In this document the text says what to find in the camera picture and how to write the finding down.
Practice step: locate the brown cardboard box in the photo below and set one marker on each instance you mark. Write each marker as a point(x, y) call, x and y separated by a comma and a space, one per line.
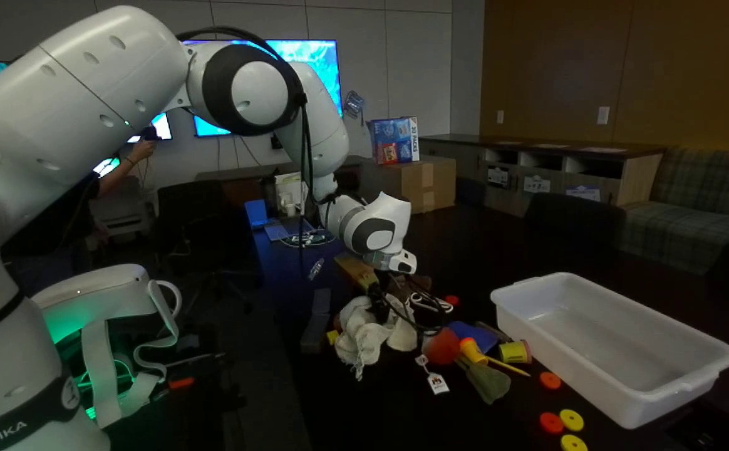
point(428, 183)

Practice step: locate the large wall screen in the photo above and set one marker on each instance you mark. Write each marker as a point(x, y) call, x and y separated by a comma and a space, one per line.
point(320, 66)

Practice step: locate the person in dark clothing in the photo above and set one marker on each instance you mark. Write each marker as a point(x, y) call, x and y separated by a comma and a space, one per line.
point(125, 166)

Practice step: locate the yellow plastic disc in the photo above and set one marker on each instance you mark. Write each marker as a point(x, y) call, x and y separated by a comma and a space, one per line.
point(572, 420)
point(575, 445)

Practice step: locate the red toy apple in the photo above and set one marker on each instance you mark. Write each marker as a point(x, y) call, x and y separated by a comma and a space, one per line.
point(442, 348)

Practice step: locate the white wall outlet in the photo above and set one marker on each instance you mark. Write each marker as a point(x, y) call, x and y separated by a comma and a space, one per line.
point(602, 113)

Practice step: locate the tan wrist camera mount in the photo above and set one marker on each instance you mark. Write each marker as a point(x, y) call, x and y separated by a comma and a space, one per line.
point(356, 272)

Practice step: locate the yellow green toy block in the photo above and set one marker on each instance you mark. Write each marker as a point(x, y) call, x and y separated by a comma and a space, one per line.
point(515, 351)

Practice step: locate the white paper tag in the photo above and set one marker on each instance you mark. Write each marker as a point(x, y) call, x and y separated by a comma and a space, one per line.
point(437, 385)

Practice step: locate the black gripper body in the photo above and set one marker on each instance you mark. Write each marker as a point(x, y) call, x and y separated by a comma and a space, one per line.
point(394, 286)

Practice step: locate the translucent white plastic bin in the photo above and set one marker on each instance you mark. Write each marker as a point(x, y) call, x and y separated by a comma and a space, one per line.
point(614, 341)

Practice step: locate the large black ottoman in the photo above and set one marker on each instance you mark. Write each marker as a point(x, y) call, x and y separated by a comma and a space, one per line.
point(576, 230)

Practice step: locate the white towel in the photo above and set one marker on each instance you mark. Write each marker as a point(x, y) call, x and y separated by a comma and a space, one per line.
point(363, 339)

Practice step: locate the yellow toy cylinder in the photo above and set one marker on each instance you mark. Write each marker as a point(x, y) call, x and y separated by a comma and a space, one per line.
point(468, 348)

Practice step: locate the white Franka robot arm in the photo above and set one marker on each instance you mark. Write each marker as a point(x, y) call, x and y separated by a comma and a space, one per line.
point(46, 108)

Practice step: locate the blue draped table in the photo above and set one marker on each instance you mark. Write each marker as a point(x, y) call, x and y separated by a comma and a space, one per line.
point(295, 266)

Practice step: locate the blue toy block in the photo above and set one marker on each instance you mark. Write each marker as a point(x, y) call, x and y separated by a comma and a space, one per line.
point(473, 335)

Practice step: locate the blue printed box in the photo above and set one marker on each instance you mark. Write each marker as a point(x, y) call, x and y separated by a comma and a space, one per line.
point(394, 142)

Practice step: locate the wooden shelf cabinet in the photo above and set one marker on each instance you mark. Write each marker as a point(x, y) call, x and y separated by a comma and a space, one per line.
point(546, 163)

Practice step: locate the small lit monitor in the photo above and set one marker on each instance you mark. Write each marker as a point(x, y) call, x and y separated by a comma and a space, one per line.
point(160, 126)

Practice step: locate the white stand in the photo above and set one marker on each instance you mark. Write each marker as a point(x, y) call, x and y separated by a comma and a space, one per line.
point(288, 194)

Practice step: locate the small yellow cube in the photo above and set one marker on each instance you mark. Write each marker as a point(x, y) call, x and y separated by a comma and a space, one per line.
point(330, 338)

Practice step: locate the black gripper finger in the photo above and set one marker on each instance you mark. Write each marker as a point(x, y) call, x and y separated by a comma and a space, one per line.
point(409, 309)
point(376, 304)

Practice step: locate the red plastic disc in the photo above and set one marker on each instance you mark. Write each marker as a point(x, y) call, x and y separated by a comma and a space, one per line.
point(552, 422)
point(552, 383)

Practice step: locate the green plaid sofa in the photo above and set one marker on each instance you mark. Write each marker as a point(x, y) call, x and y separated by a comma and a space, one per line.
point(696, 217)

